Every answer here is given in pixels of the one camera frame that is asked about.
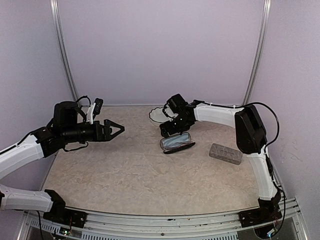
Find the black glasses case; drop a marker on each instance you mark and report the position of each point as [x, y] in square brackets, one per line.
[176, 143]

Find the front aluminium rail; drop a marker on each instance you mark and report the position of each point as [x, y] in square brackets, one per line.
[228, 225]

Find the grey glasses case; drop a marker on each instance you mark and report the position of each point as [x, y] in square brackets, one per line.
[226, 154]

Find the white scalloped bowl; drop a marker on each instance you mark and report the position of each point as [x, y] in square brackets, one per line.
[160, 115]

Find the right aluminium frame post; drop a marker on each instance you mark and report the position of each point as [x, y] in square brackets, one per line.
[258, 51]

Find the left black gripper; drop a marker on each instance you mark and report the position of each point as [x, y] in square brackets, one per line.
[106, 130]

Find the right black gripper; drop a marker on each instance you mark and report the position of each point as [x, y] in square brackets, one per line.
[170, 130]

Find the aluminium frame post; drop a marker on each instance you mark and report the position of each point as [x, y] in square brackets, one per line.
[62, 48]
[258, 51]

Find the left aluminium frame post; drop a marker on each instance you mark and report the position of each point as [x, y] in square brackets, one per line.
[62, 48]

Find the blue cleaning cloth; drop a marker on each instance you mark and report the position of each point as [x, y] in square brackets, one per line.
[175, 140]

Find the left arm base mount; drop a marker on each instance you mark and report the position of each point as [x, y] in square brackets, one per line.
[66, 215]

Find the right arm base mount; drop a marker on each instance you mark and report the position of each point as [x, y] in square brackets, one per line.
[267, 211]

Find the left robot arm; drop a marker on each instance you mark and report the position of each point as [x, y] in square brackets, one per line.
[68, 125]

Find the clear frame glasses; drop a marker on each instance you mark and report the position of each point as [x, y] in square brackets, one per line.
[179, 148]

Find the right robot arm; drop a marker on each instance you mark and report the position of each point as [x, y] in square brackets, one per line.
[250, 135]

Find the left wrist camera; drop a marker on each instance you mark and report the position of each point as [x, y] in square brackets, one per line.
[94, 110]

